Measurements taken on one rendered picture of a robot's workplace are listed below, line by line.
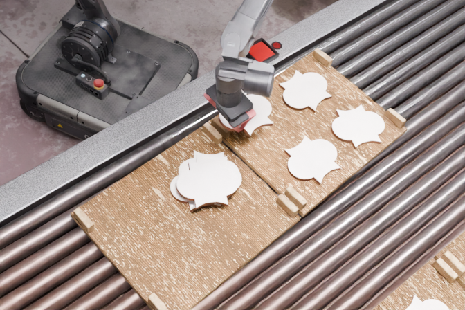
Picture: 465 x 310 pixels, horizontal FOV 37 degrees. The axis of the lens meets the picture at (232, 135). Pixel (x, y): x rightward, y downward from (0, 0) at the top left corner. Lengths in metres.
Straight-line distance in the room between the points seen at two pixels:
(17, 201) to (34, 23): 1.74
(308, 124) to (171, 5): 1.71
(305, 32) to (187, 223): 0.74
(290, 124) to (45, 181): 0.63
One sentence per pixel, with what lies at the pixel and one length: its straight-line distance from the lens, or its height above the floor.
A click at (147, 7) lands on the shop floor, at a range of 3.38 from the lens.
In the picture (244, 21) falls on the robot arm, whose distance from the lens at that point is 1.50.
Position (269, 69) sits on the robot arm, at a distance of 1.48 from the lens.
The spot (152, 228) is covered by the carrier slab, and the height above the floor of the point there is 0.94.
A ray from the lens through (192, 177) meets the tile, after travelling 1.62.
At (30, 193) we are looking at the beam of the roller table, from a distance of 1.69.
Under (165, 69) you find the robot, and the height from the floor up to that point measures 0.24.
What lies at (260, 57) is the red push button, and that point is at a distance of 1.94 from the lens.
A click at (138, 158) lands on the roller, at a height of 0.92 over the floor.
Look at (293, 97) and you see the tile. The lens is 1.84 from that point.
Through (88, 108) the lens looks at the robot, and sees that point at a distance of 2.67.
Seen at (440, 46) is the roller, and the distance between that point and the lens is 2.16.
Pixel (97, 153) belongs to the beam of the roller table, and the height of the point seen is 0.92.
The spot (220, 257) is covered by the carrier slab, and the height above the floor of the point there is 0.94.
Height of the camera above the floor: 2.35
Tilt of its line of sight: 54 degrees down
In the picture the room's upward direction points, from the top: 11 degrees clockwise
